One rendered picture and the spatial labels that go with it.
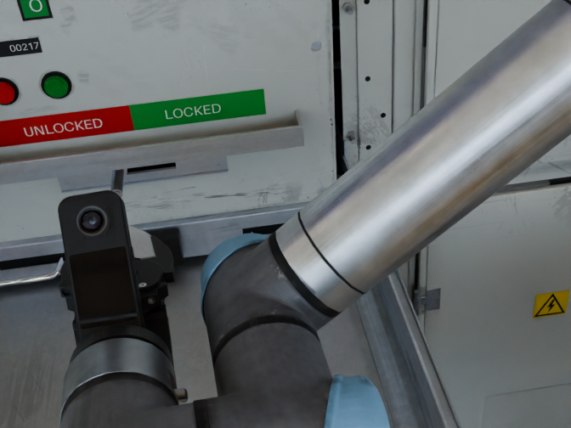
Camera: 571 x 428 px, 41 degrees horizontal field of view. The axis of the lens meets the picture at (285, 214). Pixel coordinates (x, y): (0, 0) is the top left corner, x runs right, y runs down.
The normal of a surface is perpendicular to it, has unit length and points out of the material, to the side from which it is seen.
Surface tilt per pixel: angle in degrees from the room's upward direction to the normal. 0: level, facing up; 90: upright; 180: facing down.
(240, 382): 39
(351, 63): 90
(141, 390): 29
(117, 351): 13
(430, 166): 55
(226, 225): 93
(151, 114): 93
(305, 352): 33
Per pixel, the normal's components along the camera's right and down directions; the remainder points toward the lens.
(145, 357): 0.48, -0.83
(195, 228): 0.13, 0.61
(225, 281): -0.64, -0.56
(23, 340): -0.07, -0.82
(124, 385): 0.11, -0.91
